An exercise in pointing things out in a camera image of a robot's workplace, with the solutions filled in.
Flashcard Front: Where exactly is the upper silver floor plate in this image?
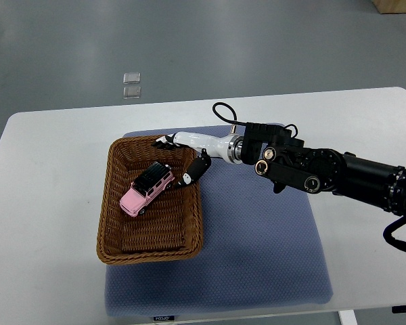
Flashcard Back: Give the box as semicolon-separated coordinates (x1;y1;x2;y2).
123;72;141;85

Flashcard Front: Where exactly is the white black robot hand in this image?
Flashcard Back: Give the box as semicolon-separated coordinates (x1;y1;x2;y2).
152;131;243;188

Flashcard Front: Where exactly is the pink toy car black roof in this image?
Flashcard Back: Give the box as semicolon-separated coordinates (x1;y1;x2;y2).
119;161;175;217

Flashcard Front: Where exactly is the black cable loop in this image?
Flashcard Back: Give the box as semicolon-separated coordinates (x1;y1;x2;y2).
212;102;250;133

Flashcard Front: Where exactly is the brown wicker basket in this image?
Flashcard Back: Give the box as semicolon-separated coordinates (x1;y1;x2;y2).
97;135;203;265

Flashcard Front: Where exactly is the lower silver floor plate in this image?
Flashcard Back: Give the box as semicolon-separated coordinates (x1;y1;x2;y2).
122;85;141;99

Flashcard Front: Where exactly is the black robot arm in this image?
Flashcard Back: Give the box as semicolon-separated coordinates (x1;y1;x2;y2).
235;123;406;216

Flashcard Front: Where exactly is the silver floor plate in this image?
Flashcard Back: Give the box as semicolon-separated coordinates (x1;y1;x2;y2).
122;85;141;99
123;72;141;85

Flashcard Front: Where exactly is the white table leg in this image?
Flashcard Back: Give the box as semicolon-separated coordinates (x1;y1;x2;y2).
338;309;358;325

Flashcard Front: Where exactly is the cardboard box corner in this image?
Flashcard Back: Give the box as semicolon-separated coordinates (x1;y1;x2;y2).
372;0;406;14

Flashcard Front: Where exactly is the blue grey cushion mat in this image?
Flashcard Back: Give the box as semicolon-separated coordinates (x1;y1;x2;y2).
104;124;335;319

